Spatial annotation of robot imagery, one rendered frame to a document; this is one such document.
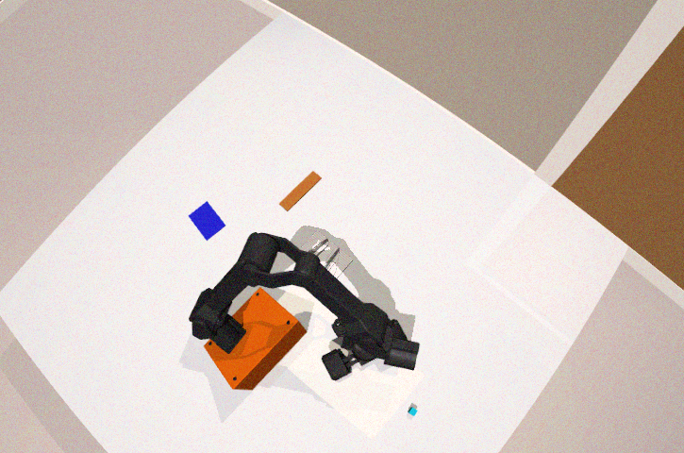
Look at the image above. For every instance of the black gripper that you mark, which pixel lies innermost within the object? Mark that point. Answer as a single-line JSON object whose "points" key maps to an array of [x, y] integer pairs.
{"points": [[339, 366]]}

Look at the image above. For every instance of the blue flat rectangular plate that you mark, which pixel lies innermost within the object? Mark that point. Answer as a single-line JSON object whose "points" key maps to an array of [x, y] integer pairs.
{"points": [[207, 221]]}

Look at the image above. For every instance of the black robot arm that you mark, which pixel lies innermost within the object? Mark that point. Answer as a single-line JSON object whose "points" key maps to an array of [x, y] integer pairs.
{"points": [[366, 329]]}

